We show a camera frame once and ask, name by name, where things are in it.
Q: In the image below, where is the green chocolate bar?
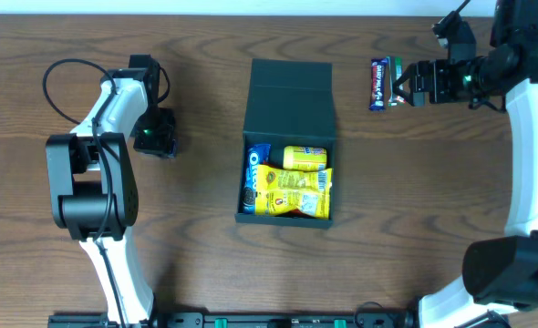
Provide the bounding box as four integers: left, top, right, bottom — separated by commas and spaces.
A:
386, 56, 406, 107

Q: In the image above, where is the purple dairy milk bar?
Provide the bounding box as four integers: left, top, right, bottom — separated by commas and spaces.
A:
368, 58, 388, 111

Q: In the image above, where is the blue oreo cookie pack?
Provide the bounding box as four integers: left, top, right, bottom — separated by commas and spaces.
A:
241, 143, 271, 214

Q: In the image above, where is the dark green box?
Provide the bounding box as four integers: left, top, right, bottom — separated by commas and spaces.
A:
234, 58, 336, 230

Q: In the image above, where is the yellow candy roll tube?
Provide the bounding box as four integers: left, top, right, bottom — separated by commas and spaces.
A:
283, 146, 327, 171

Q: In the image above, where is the yellow candy bag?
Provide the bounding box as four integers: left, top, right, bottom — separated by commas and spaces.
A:
254, 165, 333, 220

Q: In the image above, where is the blue eclipse mint tin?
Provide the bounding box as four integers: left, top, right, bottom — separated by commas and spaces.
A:
170, 139, 177, 159

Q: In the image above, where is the red candy bag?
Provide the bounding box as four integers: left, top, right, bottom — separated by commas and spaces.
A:
290, 209, 311, 217

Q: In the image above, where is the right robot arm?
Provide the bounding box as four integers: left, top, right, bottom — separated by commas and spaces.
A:
393, 36, 538, 327

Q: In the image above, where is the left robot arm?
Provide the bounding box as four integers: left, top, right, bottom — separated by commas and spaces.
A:
46, 56, 177, 327

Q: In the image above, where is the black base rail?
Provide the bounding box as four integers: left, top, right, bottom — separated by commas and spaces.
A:
47, 311, 423, 328

